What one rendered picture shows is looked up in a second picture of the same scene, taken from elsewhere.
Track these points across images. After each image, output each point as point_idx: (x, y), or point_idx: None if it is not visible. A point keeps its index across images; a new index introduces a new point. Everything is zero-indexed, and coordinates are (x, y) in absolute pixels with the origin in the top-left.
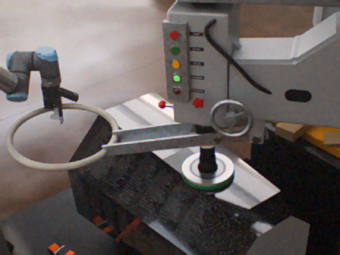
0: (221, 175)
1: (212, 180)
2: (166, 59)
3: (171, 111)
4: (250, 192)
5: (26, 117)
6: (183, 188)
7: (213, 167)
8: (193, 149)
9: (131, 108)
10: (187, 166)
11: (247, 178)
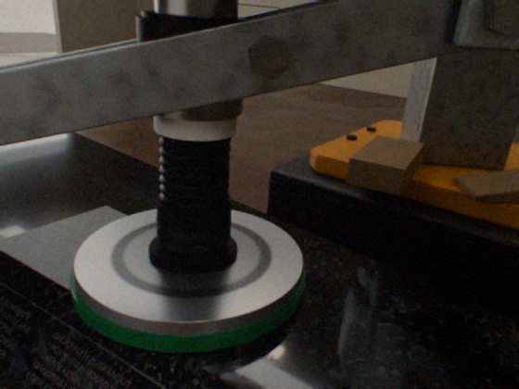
0: (264, 277)
1: (229, 299)
2: None
3: (61, 136)
4: (405, 341)
5: None
6: (77, 361)
7: (223, 244)
8: (127, 208)
9: None
10: (103, 254)
11: (356, 285)
